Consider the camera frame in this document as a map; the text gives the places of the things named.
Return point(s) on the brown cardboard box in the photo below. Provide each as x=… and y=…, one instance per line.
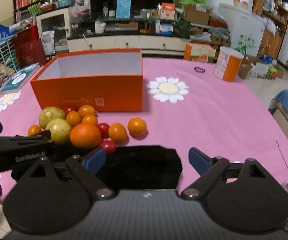
x=196, y=13

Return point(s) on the open cardboard box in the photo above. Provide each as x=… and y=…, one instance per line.
x=246, y=66

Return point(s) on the orange cardboard box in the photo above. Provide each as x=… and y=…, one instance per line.
x=89, y=92

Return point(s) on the orange gift box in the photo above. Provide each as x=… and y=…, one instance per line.
x=199, y=52

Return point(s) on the medium orange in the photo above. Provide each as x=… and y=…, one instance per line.
x=117, y=132
x=137, y=127

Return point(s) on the yellow pear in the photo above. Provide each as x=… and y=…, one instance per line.
x=51, y=116
x=59, y=130

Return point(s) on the white television stand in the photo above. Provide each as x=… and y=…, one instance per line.
x=126, y=42

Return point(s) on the thin metal rod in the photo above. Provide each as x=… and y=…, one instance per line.
x=283, y=158

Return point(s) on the white fridge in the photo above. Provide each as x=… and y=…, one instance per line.
x=241, y=30

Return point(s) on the white plastic bag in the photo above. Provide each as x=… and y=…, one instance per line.
x=48, y=41

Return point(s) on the red cherry tomato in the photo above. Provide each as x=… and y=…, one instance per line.
x=103, y=129
x=107, y=146
x=69, y=109

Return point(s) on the small orange and white box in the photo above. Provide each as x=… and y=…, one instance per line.
x=167, y=10

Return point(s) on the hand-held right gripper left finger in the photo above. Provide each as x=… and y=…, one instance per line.
x=95, y=158

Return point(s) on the wooden shelf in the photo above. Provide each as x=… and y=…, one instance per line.
x=273, y=5

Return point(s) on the teal book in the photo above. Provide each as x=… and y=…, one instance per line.
x=19, y=78

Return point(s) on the small orange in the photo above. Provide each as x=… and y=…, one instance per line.
x=73, y=118
x=35, y=130
x=89, y=120
x=86, y=111

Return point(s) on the orange and white can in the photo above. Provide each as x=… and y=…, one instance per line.
x=227, y=63

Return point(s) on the light blue package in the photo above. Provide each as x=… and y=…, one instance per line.
x=123, y=8

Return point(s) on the blue bag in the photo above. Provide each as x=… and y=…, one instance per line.
x=3, y=31

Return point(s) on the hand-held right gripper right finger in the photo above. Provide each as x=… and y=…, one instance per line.
x=198, y=158

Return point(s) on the white glass-door cabinet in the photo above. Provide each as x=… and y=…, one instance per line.
x=54, y=28

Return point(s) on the blue tissue box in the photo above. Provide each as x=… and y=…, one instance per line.
x=166, y=28

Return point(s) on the large orange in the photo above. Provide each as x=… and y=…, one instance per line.
x=85, y=136

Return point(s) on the red gift bag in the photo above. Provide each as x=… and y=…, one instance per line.
x=29, y=45

